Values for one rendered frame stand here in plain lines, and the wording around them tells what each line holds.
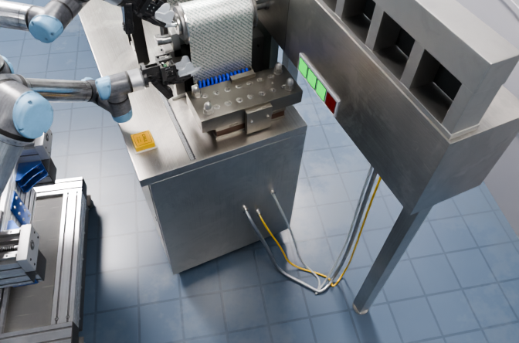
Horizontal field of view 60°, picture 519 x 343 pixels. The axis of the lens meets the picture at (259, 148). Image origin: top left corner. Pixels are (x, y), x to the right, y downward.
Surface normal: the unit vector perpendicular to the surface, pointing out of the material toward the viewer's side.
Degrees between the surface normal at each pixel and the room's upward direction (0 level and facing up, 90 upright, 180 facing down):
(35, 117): 85
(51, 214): 0
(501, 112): 0
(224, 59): 90
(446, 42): 90
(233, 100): 0
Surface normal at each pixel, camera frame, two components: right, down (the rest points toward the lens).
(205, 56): 0.42, 0.71
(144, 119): 0.04, -0.63
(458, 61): -0.91, 0.30
